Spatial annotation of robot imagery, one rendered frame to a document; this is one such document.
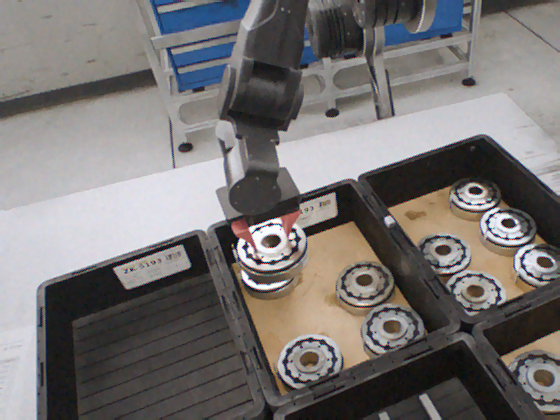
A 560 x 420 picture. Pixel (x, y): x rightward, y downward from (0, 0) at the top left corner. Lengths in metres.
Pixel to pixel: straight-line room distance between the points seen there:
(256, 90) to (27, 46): 3.19
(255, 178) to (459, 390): 0.46
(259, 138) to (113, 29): 3.06
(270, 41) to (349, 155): 0.92
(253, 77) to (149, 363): 0.55
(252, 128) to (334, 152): 0.90
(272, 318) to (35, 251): 0.75
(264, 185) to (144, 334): 0.50
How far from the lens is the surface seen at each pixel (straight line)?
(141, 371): 0.94
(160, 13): 2.65
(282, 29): 0.57
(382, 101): 1.74
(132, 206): 1.48
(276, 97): 0.58
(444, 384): 0.83
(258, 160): 0.55
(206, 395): 0.87
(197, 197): 1.43
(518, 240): 1.00
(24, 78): 3.82
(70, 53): 3.70
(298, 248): 0.75
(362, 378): 0.72
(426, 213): 1.08
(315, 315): 0.91
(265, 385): 0.74
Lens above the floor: 1.56
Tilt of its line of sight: 46 degrees down
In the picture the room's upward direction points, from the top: 7 degrees counter-clockwise
